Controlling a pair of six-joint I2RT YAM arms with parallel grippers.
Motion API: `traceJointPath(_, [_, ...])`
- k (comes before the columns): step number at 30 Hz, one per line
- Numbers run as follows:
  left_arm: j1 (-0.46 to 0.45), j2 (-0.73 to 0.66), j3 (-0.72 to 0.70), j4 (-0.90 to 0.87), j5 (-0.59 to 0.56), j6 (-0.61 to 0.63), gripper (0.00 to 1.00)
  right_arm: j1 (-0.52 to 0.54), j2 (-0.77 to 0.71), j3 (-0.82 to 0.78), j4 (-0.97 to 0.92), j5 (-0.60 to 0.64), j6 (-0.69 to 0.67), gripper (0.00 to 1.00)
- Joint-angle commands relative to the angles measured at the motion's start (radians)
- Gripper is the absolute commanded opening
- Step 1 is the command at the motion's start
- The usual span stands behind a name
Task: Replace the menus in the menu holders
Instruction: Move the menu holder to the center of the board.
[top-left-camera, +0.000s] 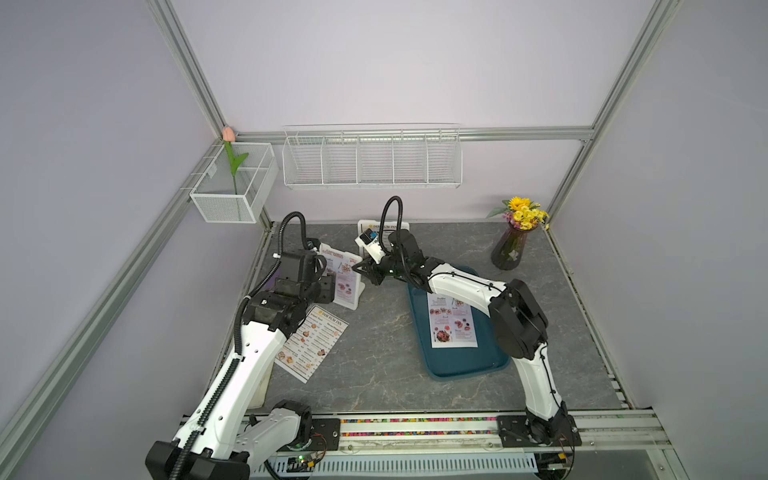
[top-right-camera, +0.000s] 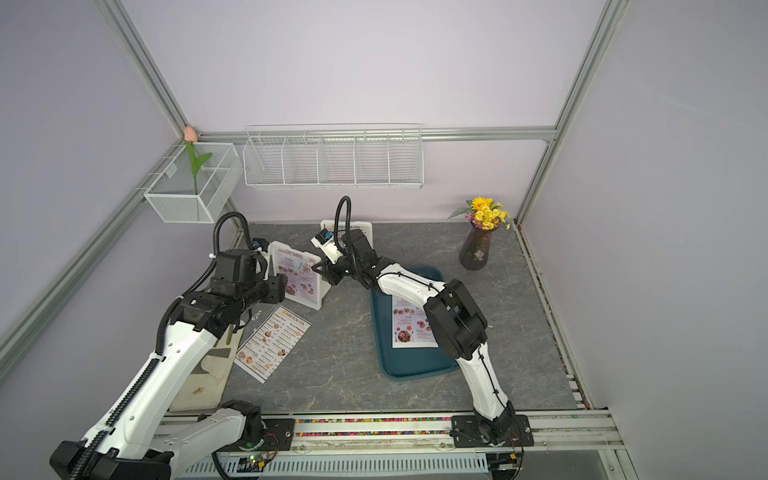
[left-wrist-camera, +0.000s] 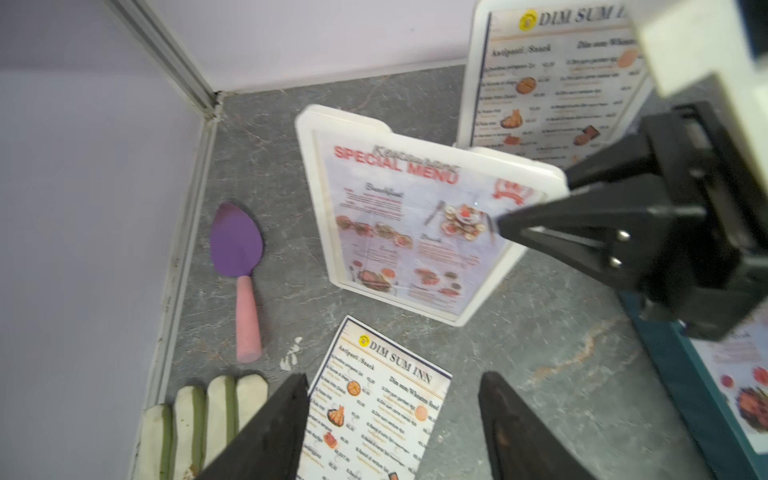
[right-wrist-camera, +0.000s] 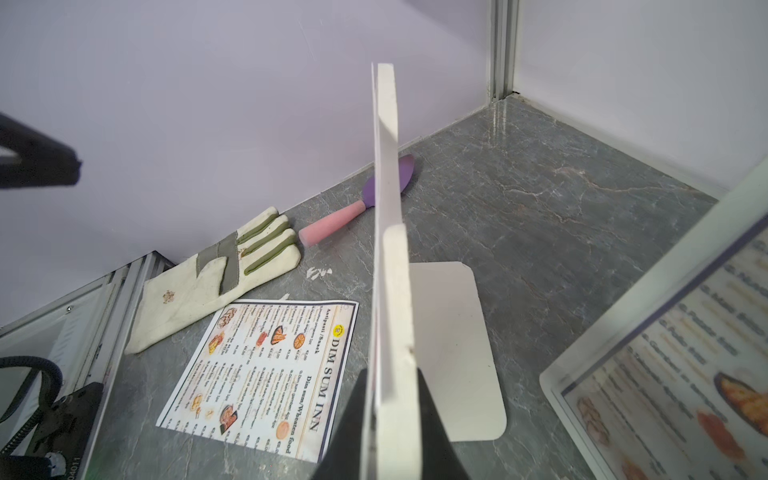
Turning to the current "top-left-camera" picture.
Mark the teal plastic tray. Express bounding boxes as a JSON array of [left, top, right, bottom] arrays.
[[407, 285, 510, 381]]

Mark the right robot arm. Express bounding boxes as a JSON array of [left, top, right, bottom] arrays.
[[353, 229, 581, 447]]

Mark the dark glass vase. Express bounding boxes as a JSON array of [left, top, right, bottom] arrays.
[[491, 225, 528, 270]]

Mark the pink artificial tulip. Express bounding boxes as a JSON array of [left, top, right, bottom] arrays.
[[222, 126, 249, 195]]

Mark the white wire wall shelf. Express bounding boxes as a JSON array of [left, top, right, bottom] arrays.
[[282, 123, 463, 189]]

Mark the white menu holder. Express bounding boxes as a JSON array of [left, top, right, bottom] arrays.
[[317, 242, 367, 311], [355, 220, 401, 263]]

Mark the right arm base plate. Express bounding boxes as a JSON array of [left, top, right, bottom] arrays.
[[497, 414, 582, 448]]

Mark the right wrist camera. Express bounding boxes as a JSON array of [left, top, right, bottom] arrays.
[[355, 228, 386, 264]]

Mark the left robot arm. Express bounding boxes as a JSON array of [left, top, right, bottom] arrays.
[[145, 249, 335, 479]]

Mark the yellow flower bouquet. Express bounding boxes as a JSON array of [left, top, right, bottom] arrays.
[[487, 197, 550, 232]]

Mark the dim sum menu sheet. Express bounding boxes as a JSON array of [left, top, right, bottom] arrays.
[[276, 306, 348, 384]]

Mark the white mesh wall basket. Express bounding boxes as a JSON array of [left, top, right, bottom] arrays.
[[190, 142, 279, 224]]

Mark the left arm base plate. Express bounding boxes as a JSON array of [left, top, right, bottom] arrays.
[[279, 417, 341, 453]]

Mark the white vented cable duct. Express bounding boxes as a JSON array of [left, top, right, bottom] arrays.
[[270, 452, 539, 479]]

